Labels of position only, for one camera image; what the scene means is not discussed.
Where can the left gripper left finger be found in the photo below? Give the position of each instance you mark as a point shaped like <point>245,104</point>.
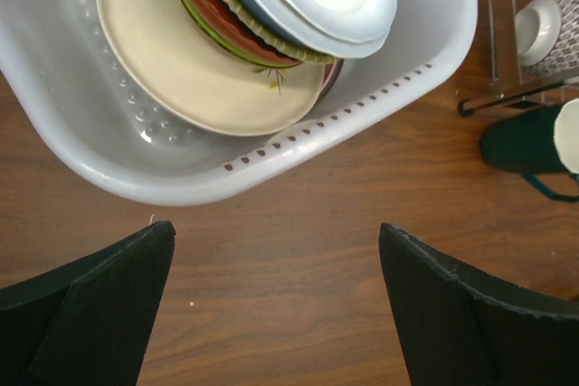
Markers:
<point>87,322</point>

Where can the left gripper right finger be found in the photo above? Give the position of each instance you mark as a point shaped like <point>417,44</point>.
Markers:
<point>459,325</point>

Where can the beige plate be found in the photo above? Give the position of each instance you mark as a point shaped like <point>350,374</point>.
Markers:
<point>175,63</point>

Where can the pink plate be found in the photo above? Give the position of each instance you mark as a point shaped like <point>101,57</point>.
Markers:
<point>331,74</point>

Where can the lime green plate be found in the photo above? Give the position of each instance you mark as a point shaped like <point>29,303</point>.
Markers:
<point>203,31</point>

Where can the red fluted plate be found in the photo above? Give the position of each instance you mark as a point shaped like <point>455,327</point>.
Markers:
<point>236,37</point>

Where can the yellow woven plate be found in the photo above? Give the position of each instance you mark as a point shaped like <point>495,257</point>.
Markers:
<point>282,45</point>

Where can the white plastic bin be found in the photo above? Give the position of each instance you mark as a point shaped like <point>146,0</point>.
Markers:
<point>102,125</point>

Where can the dark green mug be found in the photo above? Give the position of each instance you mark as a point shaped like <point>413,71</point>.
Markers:
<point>537,142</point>

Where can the patterned bowl in rack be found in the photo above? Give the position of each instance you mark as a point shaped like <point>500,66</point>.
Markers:
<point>547,36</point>

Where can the steel dish rack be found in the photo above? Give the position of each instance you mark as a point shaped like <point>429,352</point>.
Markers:
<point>511,86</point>

